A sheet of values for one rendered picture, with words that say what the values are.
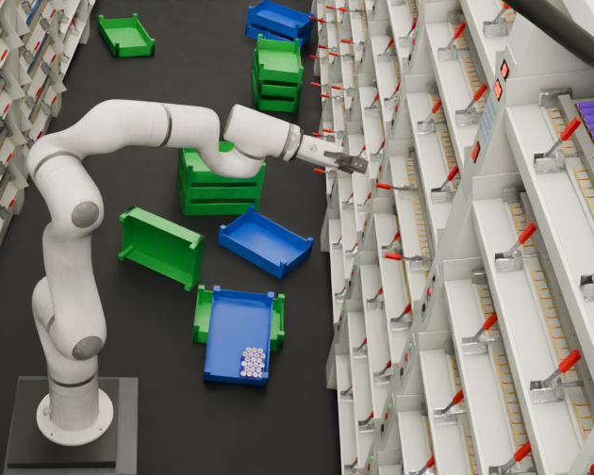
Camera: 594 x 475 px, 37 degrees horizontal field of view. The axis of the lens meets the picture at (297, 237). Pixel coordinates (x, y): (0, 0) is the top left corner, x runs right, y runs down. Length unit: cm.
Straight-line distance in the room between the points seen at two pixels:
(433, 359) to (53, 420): 102
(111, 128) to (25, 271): 154
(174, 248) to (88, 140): 147
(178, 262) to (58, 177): 149
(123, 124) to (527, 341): 88
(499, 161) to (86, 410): 124
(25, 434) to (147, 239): 112
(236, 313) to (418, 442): 123
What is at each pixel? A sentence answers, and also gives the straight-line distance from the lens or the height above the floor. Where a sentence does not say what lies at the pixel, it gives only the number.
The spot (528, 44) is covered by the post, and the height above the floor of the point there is 160.
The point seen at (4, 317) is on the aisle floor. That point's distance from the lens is 308.
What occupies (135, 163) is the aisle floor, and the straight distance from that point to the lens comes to 376.
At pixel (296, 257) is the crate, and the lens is 330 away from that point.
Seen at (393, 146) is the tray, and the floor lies 95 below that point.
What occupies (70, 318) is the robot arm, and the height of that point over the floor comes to 75.
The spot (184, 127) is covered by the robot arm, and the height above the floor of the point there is 118.
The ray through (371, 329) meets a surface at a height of 54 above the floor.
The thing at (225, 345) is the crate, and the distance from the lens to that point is 293.
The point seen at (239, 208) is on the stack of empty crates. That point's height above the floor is 3.
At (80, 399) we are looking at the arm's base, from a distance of 224.
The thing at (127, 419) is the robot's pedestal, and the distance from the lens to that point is 241.
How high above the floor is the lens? 216
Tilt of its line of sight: 38 degrees down
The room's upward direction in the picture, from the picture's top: 12 degrees clockwise
